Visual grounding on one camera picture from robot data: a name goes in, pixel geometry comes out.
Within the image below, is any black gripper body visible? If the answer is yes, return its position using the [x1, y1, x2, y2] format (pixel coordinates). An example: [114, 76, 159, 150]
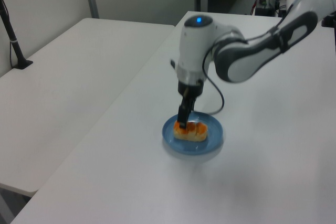
[177, 79, 205, 100]

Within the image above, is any orange glazed bread loaf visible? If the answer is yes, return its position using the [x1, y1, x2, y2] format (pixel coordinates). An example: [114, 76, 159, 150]
[173, 121, 209, 142]

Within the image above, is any blue round plate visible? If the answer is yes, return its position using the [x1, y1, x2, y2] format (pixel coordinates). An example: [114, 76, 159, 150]
[161, 111, 225, 156]

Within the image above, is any black electronic device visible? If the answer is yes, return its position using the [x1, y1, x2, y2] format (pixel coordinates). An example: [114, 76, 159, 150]
[255, 5, 274, 17]

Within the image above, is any white rectangular side table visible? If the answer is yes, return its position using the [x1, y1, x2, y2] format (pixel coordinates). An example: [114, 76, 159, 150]
[0, 17, 176, 198]

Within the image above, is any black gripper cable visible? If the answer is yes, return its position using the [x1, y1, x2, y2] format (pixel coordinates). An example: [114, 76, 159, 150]
[201, 48, 226, 116]

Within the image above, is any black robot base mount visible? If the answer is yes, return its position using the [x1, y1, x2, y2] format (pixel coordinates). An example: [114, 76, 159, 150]
[321, 10, 336, 28]

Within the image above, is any black camera stand pole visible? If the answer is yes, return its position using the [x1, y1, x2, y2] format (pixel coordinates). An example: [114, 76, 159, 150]
[0, 0, 34, 71]

